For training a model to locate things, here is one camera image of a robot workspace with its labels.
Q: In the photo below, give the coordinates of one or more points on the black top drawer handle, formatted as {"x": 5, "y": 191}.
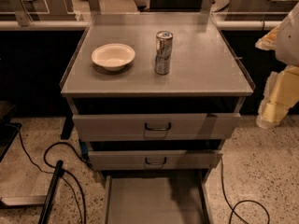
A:
{"x": 158, "y": 129}

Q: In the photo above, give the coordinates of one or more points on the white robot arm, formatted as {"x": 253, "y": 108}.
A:
{"x": 287, "y": 46}

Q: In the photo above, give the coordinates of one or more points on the silver redbull can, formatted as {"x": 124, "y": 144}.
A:
{"x": 164, "y": 44}

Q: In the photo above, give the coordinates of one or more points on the dark tray left edge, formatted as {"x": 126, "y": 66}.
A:
{"x": 8, "y": 133}

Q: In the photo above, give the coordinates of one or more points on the black middle drawer handle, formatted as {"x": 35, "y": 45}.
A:
{"x": 156, "y": 162}

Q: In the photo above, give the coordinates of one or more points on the top grey drawer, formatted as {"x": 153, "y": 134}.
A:
{"x": 131, "y": 127}

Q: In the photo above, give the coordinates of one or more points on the middle grey drawer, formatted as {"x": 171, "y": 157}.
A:
{"x": 135, "y": 160}

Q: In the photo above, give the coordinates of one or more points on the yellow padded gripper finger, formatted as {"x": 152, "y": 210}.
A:
{"x": 268, "y": 41}
{"x": 281, "y": 93}

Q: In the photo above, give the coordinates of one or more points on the black drawer handle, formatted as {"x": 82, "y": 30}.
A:
{"x": 158, "y": 129}
{"x": 156, "y": 162}

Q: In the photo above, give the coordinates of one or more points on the bottom grey drawer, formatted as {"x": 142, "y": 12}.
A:
{"x": 156, "y": 199}

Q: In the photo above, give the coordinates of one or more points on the grey drawer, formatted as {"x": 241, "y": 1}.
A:
{"x": 156, "y": 199}
{"x": 135, "y": 160}
{"x": 131, "y": 127}

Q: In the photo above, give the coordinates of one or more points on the white horizontal rail pipe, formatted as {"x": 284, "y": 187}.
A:
{"x": 82, "y": 25}

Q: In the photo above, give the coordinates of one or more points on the grey drawer cabinet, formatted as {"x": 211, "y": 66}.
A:
{"x": 204, "y": 78}

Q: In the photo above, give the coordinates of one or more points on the white paper bowl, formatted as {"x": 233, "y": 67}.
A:
{"x": 113, "y": 57}

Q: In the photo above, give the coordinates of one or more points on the black bar on floor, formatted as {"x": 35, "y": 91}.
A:
{"x": 51, "y": 193}

